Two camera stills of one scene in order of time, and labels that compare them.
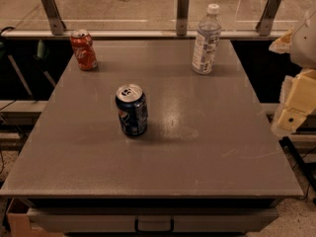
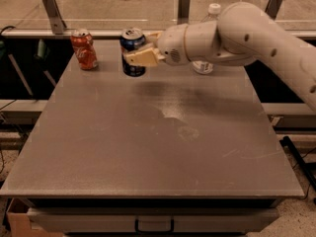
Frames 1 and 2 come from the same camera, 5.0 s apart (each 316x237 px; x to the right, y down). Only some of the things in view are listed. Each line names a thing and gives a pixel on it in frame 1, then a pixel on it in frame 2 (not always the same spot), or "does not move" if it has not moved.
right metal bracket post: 269,11 does not move
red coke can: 84,49 does not move
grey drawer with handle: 152,219 does not move
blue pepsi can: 132,109 to 131,39
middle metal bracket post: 182,13 does not move
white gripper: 305,46 to 171,43
